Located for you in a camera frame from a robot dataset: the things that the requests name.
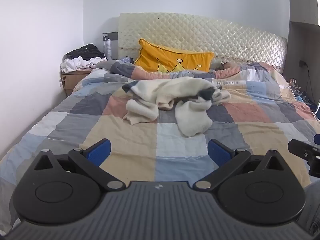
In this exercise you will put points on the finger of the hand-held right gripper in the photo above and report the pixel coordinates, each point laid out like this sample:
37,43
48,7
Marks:
303,151

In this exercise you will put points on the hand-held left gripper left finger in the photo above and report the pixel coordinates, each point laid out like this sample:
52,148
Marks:
98,153

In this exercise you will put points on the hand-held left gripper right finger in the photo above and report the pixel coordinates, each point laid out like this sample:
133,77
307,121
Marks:
220,153

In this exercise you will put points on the cream striped sweater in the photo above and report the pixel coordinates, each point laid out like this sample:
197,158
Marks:
150,90

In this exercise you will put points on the white clothes pile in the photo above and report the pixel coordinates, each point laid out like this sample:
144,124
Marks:
75,63

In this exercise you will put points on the black clothes pile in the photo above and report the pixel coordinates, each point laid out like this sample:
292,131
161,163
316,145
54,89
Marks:
85,51

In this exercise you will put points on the patchwork bed cover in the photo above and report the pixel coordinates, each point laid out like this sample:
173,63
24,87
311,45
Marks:
140,140

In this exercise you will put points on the person's leg in jeans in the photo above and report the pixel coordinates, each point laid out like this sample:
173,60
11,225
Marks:
311,205

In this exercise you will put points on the small bottles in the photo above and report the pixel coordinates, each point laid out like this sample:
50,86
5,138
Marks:
294,83

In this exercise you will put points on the wooden nightstand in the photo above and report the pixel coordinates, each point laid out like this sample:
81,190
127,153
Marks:
72,80

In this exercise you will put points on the fuzzy beige cloth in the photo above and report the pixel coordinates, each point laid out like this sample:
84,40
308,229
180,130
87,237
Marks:
228,65

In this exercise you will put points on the folded patchwork quilt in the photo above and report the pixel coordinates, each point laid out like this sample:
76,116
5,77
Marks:
145,73

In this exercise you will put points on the clear plastic bottle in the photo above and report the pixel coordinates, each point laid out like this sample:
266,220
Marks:
108,50
126,60

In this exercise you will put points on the yellow crown print pillow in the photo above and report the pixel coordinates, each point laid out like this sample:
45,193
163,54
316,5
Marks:
170,57

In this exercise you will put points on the cream quilted headboard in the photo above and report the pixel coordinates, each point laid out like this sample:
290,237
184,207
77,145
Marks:
200,35

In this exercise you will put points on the grey wardrobe panel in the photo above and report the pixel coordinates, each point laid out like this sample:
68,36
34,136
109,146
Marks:
302,10

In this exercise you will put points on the black wall socket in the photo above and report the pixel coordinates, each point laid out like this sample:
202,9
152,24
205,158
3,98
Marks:
302,63

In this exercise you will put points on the grey wall socket panel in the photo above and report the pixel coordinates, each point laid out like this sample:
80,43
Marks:
113,35

